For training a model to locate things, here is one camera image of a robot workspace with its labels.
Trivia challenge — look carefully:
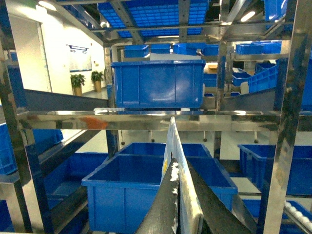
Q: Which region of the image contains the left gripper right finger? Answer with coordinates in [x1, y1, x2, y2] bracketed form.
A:
[187, 156, 251, 234]

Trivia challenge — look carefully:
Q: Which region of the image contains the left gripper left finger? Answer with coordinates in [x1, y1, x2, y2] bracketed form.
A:
[135, 158, 179, 234]

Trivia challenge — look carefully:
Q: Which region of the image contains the flower gift bag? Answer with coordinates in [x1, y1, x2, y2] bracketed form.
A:
[162, 117, 203, 234]

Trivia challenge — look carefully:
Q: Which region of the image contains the blue bin lower centre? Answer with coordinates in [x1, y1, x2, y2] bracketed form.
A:
[82, 142, 238, 234]

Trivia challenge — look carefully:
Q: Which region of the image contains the blue crate on shelf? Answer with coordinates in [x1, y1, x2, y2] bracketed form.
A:
[111, 60, 206, 109]

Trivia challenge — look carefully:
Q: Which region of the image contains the potted plant right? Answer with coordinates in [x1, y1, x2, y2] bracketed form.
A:
[91, 71, 104, 92]

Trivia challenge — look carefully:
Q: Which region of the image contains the potted plant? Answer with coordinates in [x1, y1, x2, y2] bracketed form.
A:
[70, 74, 85, 97]
[91, 71, 104, 92]

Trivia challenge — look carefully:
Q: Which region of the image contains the potted plant left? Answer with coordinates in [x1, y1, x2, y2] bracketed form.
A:
[70, 74, 85, 97]

